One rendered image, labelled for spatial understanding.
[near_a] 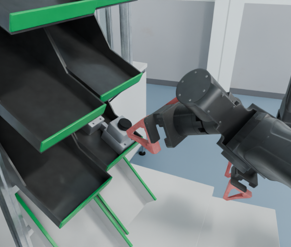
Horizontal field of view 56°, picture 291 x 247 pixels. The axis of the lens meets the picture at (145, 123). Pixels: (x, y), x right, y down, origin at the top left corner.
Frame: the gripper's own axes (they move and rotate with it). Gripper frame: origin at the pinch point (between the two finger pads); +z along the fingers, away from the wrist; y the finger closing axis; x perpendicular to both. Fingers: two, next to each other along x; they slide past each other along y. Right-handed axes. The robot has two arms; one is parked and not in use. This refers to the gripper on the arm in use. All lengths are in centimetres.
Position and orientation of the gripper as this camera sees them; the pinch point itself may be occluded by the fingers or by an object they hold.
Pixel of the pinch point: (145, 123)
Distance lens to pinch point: 56.4
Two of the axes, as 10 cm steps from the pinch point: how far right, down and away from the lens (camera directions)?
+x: 3.1, 9.1, 2.6
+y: -5.9, 4.0, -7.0
